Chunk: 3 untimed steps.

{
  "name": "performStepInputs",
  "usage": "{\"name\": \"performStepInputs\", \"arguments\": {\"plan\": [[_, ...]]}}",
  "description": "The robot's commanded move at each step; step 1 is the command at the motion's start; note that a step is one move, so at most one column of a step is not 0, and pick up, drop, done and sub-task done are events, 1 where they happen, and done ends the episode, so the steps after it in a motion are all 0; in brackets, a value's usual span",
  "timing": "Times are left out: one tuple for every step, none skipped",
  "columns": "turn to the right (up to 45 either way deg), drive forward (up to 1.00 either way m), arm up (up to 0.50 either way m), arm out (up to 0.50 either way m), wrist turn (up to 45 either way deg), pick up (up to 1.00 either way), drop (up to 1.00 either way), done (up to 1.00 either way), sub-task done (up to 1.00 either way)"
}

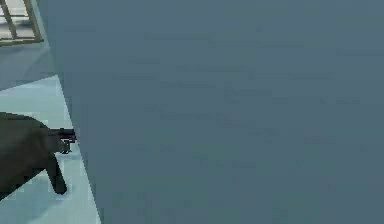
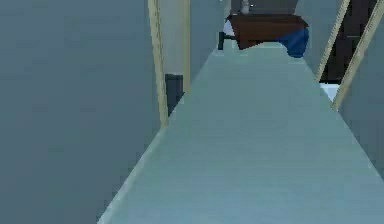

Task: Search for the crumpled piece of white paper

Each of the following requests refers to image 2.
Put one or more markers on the dark grey box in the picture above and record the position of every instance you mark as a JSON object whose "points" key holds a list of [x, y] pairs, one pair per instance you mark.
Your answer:
{"points": [[173, 91]]}

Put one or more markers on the black bar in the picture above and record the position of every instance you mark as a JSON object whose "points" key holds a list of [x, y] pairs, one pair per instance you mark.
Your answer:
{"points": [[222, 39]]}

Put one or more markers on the dark brown wooden table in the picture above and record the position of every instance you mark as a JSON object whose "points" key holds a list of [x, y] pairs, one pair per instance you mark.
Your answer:
{"points": [[266, 28]]}

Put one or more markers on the small grey white figurine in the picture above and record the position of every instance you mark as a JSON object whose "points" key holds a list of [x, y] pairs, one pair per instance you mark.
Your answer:
{"points": [[245, 7]]}

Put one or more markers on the blue cloth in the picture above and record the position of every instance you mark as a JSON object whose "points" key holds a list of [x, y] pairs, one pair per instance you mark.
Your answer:
{"points": [[297, 43]]}

